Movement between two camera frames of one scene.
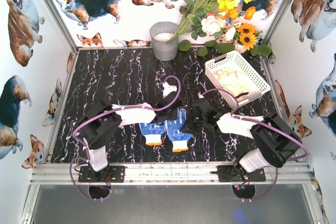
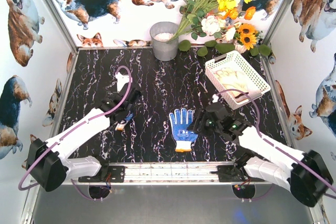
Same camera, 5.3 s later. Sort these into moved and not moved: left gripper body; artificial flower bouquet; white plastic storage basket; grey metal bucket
Moved: left gripper body
Not moved: white plastic storage basket; grey metal bucket; artificial flower bouquet
